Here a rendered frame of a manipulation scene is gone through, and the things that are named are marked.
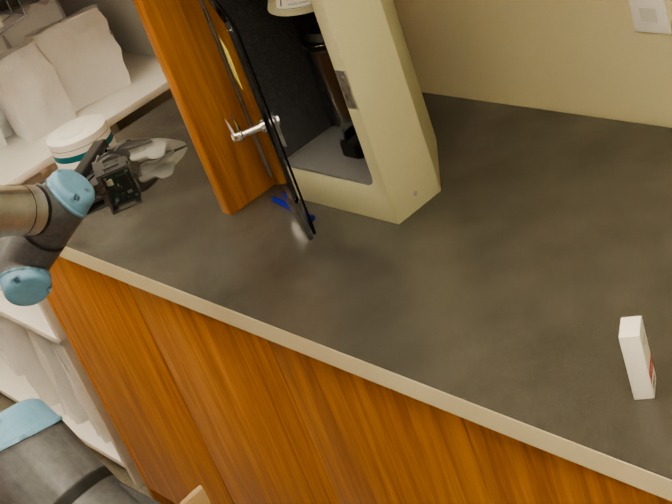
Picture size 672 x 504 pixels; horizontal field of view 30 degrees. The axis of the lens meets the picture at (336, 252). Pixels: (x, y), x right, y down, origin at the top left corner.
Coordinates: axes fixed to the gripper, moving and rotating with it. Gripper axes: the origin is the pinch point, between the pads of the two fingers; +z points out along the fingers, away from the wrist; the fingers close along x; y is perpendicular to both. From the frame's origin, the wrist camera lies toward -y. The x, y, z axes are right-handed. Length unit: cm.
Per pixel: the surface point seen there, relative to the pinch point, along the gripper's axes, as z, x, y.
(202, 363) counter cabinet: -12, -49, -14
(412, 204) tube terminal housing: 32.7, -24.3, 5.2
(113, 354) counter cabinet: -31, -60, -51
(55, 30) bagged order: -16, -8, -119
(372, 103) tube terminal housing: 31.6, -3.9, 5.7
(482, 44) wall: 61, -15, -25
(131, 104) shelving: -6, -28, -105
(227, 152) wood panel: 8.1, -14.6, -23.8
